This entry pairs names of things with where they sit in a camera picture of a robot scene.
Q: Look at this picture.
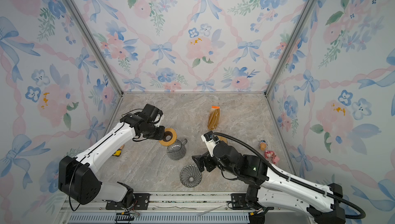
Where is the clear grey glass dripper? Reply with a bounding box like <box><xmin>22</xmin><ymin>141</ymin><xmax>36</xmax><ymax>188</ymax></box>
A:
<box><xmin>180</xmin><ymin>165</ymin><xmax>202</xmax><ymax>188</ymax></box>

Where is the clear grey glass pitcher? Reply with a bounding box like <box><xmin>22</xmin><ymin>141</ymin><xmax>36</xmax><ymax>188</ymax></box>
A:
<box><xmin>167</xmin><ymin>139</ymin><xmax>188</xmax><ymax>161</ymax></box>

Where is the wooden dripper ring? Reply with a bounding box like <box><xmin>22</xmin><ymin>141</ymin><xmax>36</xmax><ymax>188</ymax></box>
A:
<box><xmin>158</xmin><ymin>127</ymin><xmax>178</xmax><ymax>147</ymax></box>

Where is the brown paper coffee filter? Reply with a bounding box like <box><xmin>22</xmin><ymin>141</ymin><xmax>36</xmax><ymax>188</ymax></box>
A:
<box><xmin>218</xmin><ymin>136</ymin><xmax>228</xmax><ymax>144</ymax></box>

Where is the orange coffee filter packet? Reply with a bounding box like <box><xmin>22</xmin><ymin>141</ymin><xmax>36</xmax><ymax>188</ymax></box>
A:
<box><xmin>207</xmin><ymin>106</ymin><xmax>221</xmax><ymax>130</ymax></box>

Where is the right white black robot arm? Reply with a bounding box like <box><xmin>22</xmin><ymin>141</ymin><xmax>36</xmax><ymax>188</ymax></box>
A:
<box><xmin>192</xmin><ymin>140</ymin><xmax>346</xmax><ymax>224</ymax></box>

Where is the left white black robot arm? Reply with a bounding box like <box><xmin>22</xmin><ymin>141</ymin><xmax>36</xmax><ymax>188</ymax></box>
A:
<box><xmin>58</xmin><ymin>104</ymin><xmax>165</xmax><ymax>209</ymax></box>

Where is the small pink toy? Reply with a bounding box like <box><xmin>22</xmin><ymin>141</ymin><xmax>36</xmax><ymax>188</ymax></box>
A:
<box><xmin>264</xmin><ymin>151</ymin><xmax>280</xmax><ymax>165</ymax></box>

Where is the small ice cream cone toy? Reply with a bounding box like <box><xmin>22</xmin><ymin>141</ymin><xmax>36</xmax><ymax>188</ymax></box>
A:
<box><xmin>259</xmin><ymin>140</ymin><xmax>267</xmax><ymax>152</ymax></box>

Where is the small orange yellow toy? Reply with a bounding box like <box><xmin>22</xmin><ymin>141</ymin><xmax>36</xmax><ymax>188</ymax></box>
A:
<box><xmin>113</xmin><ymin>145</ymin><xmax>124</xmax><ymax>157</ymax></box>

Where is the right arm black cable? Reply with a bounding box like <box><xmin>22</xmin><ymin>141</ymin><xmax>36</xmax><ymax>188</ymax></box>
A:
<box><xmin>212</xmin><ymin>132</ymin><xmax>366</xmax><ymax>220</ymax></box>

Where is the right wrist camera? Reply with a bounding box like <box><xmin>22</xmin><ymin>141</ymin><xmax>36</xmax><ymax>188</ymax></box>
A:
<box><xmin>201</xmin><ymin>131</ymin><xmax>220</xmax><ymax>157</ymax></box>

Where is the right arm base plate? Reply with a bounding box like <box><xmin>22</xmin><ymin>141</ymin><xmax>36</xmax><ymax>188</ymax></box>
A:
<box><xmin>228</xmin><ymin>193</ymin><xmax>256</xmax><ymax>210</ymax></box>

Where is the aluminium frame rail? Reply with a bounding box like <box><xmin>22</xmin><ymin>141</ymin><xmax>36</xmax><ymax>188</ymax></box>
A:
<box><xmin>58</xmin><ymin>191</ymin><xmax>318</xmax><ymax>224</ymax></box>

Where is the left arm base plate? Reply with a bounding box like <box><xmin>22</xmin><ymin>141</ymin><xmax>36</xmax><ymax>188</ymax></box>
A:
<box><xmin>106</xmin><ymin>193</ymin><xmax>151</xmax><ymax>211</ymax></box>

